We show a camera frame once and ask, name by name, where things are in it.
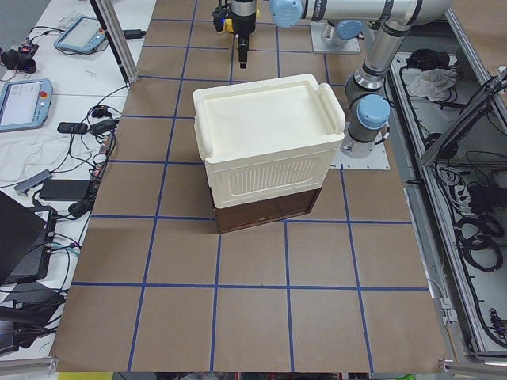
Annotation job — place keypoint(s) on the near blue teach pendant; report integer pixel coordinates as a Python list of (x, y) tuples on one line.
[(25, 104)]

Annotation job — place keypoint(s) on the blue teach pendant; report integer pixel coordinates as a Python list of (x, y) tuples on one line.
[(25, 104), (84, 36)]

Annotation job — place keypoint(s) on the black laptop computer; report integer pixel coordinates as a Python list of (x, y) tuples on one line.
[(26, 237)]

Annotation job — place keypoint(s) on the white crumpled cloth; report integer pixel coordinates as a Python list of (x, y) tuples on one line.
[(433, 84)]

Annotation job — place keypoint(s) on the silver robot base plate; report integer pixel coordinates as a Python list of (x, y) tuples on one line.
[(376, 160)]

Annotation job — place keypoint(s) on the grey usb hub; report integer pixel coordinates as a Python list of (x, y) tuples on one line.
[(33, 181)]

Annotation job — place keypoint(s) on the black power adapter brick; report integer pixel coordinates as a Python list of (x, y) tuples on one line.
[(64, 190)]

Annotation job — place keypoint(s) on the dark brown wooden drawer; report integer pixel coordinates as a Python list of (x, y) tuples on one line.
[(265, 211)]

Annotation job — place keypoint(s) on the cream plastic storage box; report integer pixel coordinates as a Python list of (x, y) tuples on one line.
[(266, 139)]

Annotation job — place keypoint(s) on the far blue teach pendant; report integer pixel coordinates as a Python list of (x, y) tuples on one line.
[(84, 36)]

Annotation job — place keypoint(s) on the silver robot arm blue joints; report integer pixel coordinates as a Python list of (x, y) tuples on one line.
[(370, 111)]

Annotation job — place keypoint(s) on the yellow plush penguin toy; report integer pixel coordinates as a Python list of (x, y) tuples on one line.
[(228, 26)]

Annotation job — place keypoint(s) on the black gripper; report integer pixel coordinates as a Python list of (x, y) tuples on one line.
[(244, 24)]

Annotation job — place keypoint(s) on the black phone device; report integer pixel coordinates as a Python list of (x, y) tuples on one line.
[(72, 128)]

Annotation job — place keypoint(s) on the aluminium frame post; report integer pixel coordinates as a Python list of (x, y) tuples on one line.
[(106, 15)]

